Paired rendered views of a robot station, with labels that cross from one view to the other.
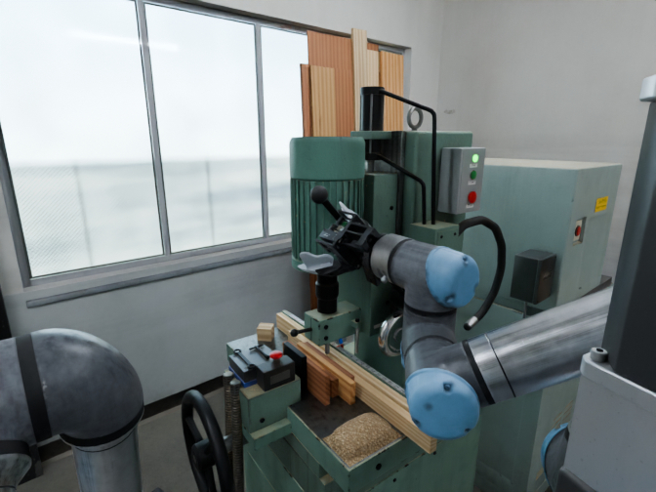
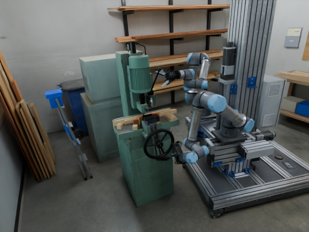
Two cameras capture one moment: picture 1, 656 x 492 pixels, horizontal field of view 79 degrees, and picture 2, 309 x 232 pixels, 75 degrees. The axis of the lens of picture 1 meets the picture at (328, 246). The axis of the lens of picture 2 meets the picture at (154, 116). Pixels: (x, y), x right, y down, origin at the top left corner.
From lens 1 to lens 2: 178 cm
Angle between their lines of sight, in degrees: 72
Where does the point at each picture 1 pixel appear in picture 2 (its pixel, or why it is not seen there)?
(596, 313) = (206, 69)
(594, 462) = (227, 72)
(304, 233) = (146, 82)
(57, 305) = not seen: outside the picture
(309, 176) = (147, 66)
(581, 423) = (226, 70)
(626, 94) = (82, 29)
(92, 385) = not seen: hidden behind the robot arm
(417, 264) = (189, 72)
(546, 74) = (50, 20)
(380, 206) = not seen: hidden behind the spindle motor
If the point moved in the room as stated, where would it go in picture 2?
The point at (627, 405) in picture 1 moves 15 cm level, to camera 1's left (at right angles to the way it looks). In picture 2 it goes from (228, 67) to (231, 71)
